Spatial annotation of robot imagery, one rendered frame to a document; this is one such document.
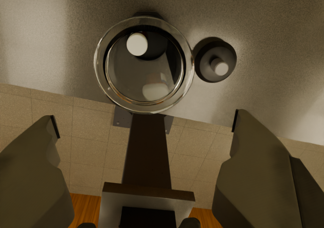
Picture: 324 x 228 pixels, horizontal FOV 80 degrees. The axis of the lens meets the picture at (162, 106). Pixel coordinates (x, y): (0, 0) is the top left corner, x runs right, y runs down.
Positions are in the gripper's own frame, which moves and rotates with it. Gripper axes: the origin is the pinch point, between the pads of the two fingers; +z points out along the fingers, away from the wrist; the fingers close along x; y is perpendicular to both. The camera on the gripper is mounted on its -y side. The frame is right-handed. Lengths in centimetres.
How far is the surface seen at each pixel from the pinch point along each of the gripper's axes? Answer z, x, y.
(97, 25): 31.3, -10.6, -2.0
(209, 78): 27.8, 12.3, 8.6
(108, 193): 31, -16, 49
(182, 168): 126, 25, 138
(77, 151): 125, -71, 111
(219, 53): 27.9, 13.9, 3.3
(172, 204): 32, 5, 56
